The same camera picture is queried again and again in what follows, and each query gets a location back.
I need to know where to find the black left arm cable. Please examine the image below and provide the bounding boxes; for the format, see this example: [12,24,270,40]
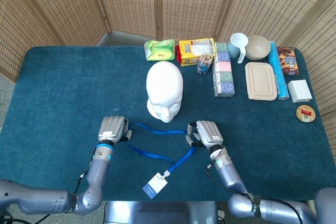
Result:
[0,168,90,224]

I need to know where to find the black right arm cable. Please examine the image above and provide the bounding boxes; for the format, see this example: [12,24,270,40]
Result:
[204,165,310,224]

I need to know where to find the pastel tissue multipack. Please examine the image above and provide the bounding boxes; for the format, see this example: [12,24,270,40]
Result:
[212,41,236,98]

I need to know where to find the clear jar of crayons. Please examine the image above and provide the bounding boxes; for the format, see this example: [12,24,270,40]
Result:
[196,52,213,75]

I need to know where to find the yellow biscuit box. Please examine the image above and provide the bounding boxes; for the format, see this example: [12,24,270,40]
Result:
[175,38,217,67]

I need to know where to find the grey robot torso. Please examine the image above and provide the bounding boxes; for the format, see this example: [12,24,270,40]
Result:
[103,200,218,224]

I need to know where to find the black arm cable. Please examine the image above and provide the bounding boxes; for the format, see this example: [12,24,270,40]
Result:
[204,165,310,224]
[0,168,90,224]

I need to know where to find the brown cookie bag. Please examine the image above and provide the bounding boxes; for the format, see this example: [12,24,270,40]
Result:
[277,46,300,77]

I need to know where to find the light blue mug white handle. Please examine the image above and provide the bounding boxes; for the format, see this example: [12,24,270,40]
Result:
[227,33,249,64]

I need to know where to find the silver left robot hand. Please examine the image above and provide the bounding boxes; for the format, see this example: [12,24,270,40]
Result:
[98,115,132,143]

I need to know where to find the wicker folding screen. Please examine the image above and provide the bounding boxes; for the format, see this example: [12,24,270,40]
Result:
[0,0,336,164]

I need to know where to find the beige bowl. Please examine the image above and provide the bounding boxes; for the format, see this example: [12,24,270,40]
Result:
[245,35,271,61]

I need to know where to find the small white box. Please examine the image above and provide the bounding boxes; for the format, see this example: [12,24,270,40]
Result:
[287,79,313,103]

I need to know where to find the teal table cloth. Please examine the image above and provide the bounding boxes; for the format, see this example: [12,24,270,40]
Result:
[0,45,336,201]

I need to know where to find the round gold tin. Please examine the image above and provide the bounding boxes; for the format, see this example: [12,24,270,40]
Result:
[295,104,317,124]

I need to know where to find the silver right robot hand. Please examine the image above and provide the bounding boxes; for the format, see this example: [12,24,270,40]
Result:
[185,120,224,149]

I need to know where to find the beige lidded lunch box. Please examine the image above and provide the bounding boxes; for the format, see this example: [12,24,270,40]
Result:
[245,61,278,101]

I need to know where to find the blue lanyard with badge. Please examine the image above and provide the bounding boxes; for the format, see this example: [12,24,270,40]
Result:
[127,122,196,200]

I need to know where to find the blue cylindrical tube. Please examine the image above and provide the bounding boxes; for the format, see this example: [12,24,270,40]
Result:
[268,40,290,101]

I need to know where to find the green snack bag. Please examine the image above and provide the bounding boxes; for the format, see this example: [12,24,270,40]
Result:
[143,39,176,61]

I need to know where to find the white foam mannequin head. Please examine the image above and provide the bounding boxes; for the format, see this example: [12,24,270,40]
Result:
[145,61,184,123]

